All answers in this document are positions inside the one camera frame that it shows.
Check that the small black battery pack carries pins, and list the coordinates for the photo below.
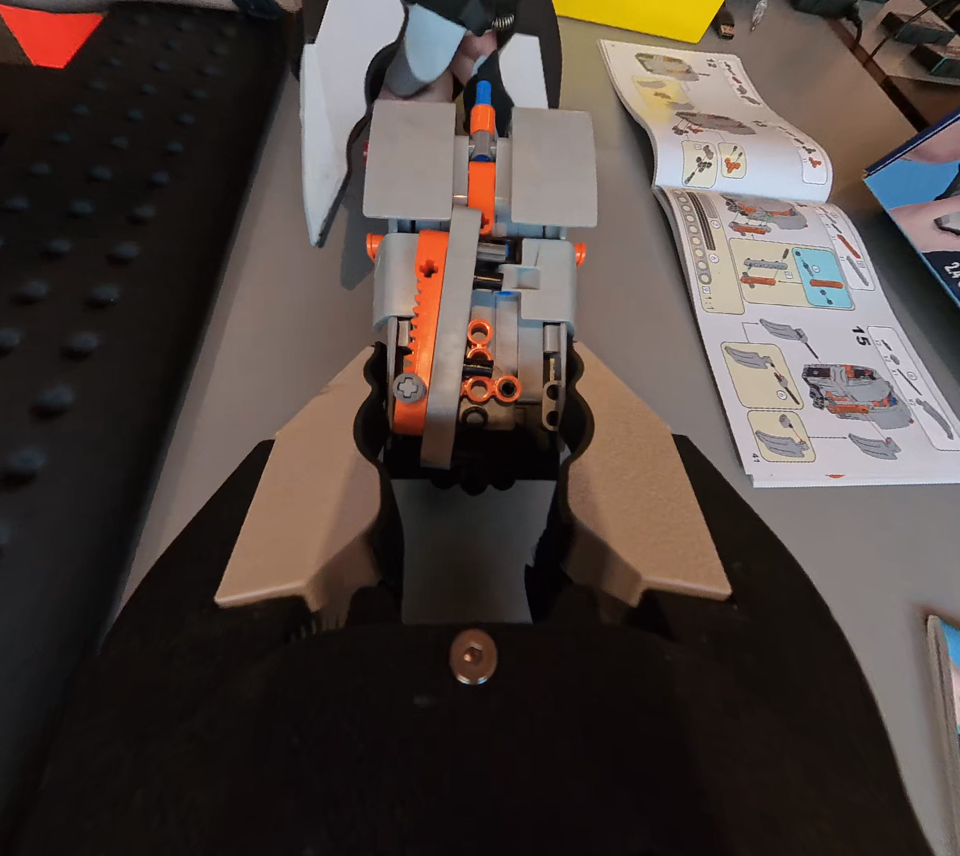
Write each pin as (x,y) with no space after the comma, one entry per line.
(922,27)
(937,59)

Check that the large blue toy box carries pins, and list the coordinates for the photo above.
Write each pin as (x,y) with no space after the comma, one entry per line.
(922,226)

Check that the person's left hand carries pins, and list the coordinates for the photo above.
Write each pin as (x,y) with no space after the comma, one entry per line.
(427,57)

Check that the grey building block vehicle model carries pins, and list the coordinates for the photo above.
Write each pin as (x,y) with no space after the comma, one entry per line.
(555,158)

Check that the orange toothed rack piece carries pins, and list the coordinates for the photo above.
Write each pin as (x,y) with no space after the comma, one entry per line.
(431,286)

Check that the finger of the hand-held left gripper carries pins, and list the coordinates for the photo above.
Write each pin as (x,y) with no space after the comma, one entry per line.
(525,72)
(326,121)

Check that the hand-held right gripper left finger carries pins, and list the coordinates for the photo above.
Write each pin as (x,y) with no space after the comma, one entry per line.
(300,518)

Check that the open instruction booklet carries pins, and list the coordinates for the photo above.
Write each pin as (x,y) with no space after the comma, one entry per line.
(787,346)

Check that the black studded rubber mat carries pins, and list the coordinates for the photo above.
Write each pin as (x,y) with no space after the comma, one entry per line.
(90,233)

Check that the grey desk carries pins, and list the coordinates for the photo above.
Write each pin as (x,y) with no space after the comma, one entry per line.
(787,556)

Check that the small black usb dongle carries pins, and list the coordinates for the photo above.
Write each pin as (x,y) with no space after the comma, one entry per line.
(726,25)

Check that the small blue printed manual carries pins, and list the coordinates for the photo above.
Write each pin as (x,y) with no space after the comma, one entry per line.
(946,691)

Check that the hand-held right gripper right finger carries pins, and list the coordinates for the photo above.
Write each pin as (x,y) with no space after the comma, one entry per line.
(637,518)

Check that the orange traffic cone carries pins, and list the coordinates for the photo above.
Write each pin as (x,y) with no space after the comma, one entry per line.
(45,31)

